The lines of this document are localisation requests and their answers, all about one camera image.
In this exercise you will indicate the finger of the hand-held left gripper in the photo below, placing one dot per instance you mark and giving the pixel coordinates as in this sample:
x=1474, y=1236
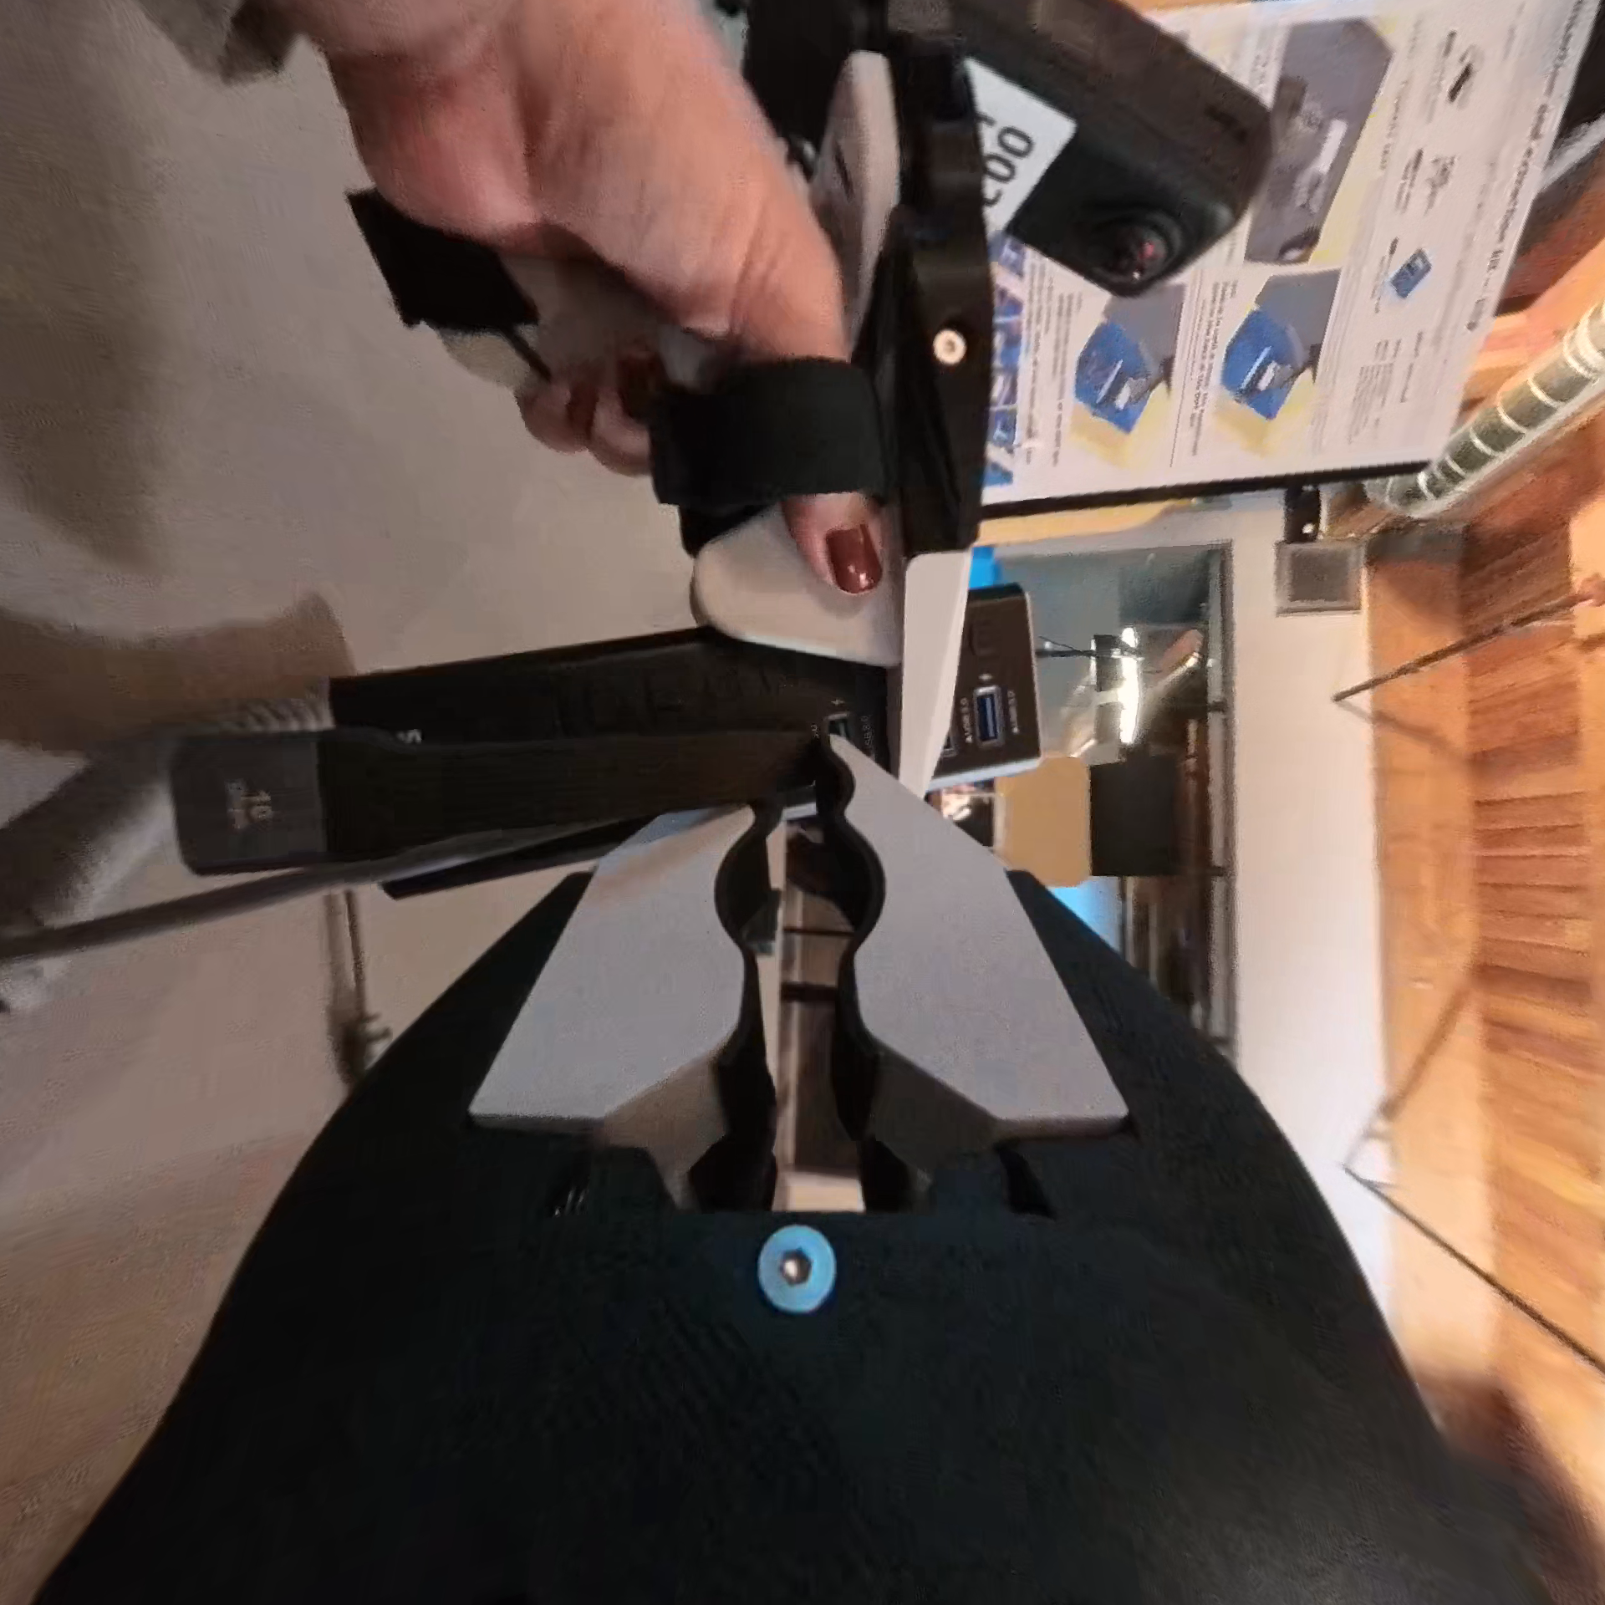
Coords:
x=930, y=652

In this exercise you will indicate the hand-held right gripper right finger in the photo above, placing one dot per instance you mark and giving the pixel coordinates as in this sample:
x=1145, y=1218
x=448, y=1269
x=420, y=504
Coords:
x=978, y=1003

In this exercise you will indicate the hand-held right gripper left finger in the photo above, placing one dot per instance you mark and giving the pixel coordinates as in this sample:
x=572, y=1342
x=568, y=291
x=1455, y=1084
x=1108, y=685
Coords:
x=614, y=1003

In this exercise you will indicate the black usb hub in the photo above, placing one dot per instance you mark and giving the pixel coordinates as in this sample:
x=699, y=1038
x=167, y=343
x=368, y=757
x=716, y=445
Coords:
x=564, y=683

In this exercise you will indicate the person's left forearm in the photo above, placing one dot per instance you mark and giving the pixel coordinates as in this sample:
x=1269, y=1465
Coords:
x=250, y=32

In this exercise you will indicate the person's left hand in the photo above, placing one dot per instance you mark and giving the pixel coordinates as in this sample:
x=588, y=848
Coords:
x=564, y=151

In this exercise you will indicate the tan rounded board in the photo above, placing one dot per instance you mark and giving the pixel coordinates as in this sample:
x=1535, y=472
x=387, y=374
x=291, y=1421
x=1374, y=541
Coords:
x=1047, y=816

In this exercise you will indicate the instruction sign stand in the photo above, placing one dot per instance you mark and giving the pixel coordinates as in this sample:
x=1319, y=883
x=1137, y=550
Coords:
x=1317, y=251

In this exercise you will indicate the black display panel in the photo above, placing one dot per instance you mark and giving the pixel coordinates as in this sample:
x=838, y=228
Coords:
x=1154, y=816

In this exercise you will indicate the wall air vent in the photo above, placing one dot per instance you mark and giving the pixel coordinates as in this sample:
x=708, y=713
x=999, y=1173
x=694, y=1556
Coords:
x=1317, y=578

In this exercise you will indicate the silver ceiling duct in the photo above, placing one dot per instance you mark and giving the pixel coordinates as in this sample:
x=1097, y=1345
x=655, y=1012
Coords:
x=1505, y=415

